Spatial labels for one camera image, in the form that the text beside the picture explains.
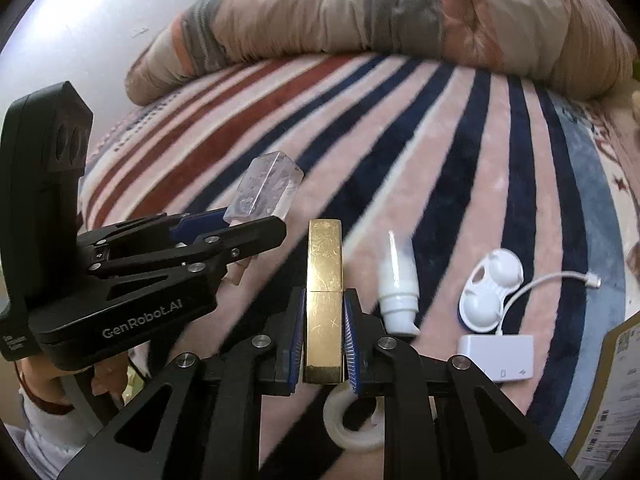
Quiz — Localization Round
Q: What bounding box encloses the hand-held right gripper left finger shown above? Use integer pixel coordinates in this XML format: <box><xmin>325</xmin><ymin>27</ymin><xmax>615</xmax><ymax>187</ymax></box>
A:
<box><xmin>57</xmin><ymin>287</ymin><xmax>307</xmax><ymax>480</ymax></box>

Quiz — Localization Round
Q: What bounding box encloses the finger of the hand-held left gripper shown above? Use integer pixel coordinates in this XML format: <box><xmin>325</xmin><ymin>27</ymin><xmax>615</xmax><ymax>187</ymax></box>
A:
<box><xmin>80</xmin><ymin>209</ymin><xmax>232</xmax><ymax>248</ymax></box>
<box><xmin>89</xmin><ymin>217</ymin><xmax>289</xmax><ymax>286</ymax></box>

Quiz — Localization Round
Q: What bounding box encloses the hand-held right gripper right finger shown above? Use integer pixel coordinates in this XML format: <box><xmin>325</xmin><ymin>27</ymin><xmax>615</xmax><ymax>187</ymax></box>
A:
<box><xmin>342</xmin><ymin>287</ymin><xmax>581</xmax><ymax>480</ymax></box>

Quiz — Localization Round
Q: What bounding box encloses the gold rectangular case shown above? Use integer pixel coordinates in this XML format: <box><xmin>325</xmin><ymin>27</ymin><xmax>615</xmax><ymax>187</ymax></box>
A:
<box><xmin>301</xmin><ymin>219</ymin><xmax>347</xmax><ymax>386</ymax></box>

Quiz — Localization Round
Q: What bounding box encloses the clear plastic cap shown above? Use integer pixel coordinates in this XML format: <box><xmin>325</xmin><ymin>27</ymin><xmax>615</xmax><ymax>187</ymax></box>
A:
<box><xmin>222</xmin><ymin>151</ymin><xmax>305</xmax><ymax>226</ymax></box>

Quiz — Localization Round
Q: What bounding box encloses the person's left forearm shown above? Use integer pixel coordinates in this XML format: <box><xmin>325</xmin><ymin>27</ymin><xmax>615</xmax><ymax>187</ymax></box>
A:
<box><xmin>0</xmin><ymin>360</ymin><xmax>103</xmax><ymax>463</ymax></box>

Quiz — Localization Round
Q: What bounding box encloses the person's left hand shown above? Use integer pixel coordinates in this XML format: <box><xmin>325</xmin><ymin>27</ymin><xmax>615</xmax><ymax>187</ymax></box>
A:
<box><xmin>91</xmin><ymin>352</ymin><xmax>132</xmax><ymax>397</ymax></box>

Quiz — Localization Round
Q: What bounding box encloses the white pump bottle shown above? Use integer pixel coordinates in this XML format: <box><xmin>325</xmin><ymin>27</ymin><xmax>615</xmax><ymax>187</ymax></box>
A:
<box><xmin>377</xmin><ymin>230</ymin><xmax>424</xmax><ymax>339</ymax></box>

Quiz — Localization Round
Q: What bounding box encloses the white contact lens case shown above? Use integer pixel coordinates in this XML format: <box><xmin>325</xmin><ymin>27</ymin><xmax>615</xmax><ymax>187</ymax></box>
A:
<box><xmin>457</xmin><ymin>249</ymin><xmax>525</xmax><ymax>334</ymax></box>

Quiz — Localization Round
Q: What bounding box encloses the striped blanket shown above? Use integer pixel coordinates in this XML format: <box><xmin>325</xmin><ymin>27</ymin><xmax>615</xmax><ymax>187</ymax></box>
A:
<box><xmin>79</xmin><ymin>52</ymin><xmax>640</xmax><ymax>463</ymax></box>

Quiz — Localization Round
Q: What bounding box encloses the cardboard box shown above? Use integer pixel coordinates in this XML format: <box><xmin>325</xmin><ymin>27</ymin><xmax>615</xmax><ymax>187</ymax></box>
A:
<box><xmin>564</xmin><ymin>310</ymin><xmax>640</xmax><ymax>480</ymax></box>

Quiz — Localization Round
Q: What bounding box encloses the folded patchwork quilt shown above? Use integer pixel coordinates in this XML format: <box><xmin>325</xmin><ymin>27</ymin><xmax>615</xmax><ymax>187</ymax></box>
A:
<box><xmin>123</xmin><ymin>0</ymin><xmax>639</xmax><ymax>107</ymax></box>

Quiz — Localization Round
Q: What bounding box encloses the white tape ring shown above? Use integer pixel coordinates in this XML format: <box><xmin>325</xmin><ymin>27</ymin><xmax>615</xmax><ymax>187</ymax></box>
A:
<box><xmin>322</xmin><ymin>385</ymin><xmax>387</xmax><ymax>454</ymax></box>

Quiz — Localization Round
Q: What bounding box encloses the white adapter hub with cable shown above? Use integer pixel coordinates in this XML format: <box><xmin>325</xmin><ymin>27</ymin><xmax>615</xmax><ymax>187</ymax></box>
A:
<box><xmin>457</xmin><ymin>271</ymin><xmax>603</xmax><ymax>385</ymax></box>

